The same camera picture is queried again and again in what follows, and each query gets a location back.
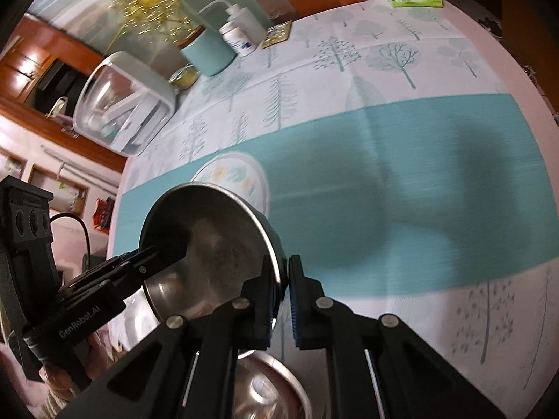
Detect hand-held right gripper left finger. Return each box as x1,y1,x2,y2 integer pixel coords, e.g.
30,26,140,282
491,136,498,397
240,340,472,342
79,255,284,419

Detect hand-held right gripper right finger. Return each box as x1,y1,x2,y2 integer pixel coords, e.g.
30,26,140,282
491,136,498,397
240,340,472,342
286,254,503,419

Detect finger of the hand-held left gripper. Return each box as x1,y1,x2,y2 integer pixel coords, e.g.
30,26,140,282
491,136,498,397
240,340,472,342
107,244,186,291

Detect plain steel bowl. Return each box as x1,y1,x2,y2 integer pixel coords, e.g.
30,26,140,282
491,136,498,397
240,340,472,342
124,297,315,419

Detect small grey-blue steel bowl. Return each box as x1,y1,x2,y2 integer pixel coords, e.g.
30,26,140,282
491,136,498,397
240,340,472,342
139,182,289,350

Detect person's left hand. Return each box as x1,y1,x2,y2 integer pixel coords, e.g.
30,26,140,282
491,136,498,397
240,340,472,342
39,327,114,402

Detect red patterned bag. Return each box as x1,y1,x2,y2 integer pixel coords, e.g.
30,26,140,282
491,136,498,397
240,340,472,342
94,198,115,230

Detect white floral plate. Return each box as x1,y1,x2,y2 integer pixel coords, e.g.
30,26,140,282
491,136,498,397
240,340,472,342
190,152,270,216

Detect clear container with white lid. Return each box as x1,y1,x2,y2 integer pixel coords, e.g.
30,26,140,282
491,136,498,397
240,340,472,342
72,51,177,158

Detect wooden shelf unit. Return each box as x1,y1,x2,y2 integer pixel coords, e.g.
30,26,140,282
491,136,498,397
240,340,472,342
0,13,127,173

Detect small glass jar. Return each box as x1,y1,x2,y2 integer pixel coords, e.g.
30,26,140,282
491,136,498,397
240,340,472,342
169,65,202,90

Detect teal cup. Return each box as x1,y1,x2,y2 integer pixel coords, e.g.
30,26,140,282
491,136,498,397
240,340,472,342
180,30,237,77

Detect white pill bottle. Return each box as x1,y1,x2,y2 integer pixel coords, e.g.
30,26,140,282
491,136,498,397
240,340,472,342
219,22,257,57

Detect tree-print tablecloth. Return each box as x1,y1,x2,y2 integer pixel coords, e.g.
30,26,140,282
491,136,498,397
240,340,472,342
109,0,559,419

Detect white squeeze bottle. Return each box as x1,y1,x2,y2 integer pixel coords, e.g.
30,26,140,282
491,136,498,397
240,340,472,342
198,1,268,44

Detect square patterned coaster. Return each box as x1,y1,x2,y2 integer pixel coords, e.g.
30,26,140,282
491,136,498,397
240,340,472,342
261,20,292,50

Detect black cable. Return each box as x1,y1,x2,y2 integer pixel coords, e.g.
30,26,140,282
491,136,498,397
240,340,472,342
48,213,93,271

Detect gold wire basket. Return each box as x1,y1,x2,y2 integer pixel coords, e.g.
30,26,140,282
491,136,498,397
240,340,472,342
98,0,206,44

